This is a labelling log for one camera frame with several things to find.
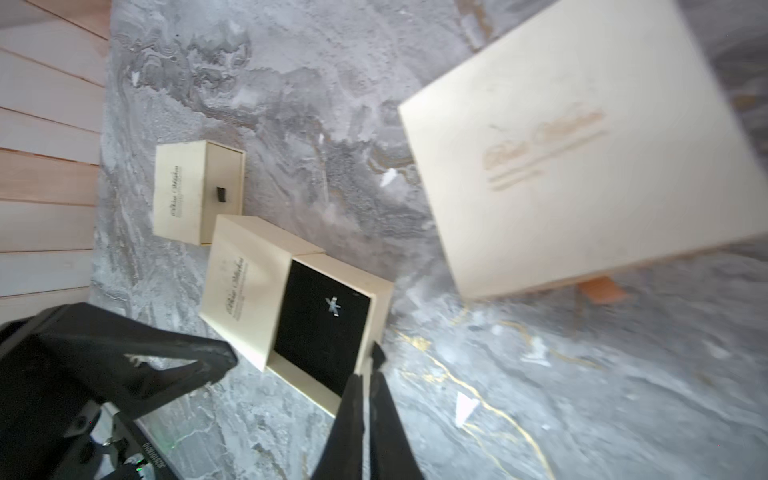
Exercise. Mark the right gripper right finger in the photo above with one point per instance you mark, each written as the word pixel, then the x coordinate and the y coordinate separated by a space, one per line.
pixel 391 456

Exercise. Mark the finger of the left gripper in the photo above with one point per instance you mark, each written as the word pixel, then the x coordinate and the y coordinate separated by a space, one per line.
pixel 70 354

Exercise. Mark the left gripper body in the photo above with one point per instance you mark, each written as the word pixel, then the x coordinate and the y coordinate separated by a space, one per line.
pixel 47 420

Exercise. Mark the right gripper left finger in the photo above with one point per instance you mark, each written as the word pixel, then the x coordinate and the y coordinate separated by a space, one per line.
pixel 342 457

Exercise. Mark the silver star earring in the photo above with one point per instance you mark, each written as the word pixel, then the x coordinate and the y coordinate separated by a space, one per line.
pixel 333 306

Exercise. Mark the small cream jewelry box front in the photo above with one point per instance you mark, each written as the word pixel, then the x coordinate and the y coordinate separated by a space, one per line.
pixel 194 183

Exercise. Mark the large cream jewelry box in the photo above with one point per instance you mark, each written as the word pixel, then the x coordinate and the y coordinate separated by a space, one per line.
pixel 592 138

